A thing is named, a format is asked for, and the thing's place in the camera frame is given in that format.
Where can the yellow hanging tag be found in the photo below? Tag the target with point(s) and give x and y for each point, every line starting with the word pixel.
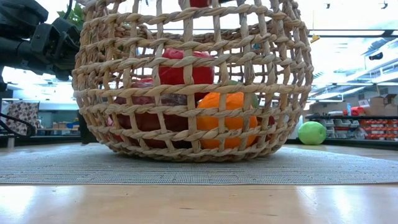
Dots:
pixel 314 39

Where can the dark red round fruit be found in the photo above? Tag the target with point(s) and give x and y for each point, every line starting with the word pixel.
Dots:
pixel 146 123

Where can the red container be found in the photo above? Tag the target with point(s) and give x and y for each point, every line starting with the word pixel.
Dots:
pixel 357 111

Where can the light green plastic apple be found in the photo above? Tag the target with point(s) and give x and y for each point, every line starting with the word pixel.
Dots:
pixel 311 132

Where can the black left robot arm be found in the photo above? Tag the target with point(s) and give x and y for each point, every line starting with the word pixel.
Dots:
pixel 15 12

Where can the dark red plastic apple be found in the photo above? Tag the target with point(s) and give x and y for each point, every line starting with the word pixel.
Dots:
pixel 271 120

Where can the orange plastic fruit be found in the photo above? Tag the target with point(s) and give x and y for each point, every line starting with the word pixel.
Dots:
pixel 208 123

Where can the red plastic fruit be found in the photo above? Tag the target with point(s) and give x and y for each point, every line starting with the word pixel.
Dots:
pixel 199 2

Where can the shelf of red bins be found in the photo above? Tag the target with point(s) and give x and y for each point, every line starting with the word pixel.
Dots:
pixel 381 129

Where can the floral patterned cloth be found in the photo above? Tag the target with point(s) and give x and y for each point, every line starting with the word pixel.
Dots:
pixel 23 116

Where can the stacked cardboard boxes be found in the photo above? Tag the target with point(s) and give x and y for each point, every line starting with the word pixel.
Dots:
pixel 382 105

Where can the olive green plastic apple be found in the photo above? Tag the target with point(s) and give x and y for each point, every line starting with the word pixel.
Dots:
pixel 255 100

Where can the black aluminium table frame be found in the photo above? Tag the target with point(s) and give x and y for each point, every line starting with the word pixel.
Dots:
pixel 357 144

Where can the shelf of grey bins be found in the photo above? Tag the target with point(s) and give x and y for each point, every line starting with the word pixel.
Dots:
pixel 335 126

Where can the grey woven placemat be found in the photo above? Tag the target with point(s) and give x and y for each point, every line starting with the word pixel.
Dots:
pixel 199 171

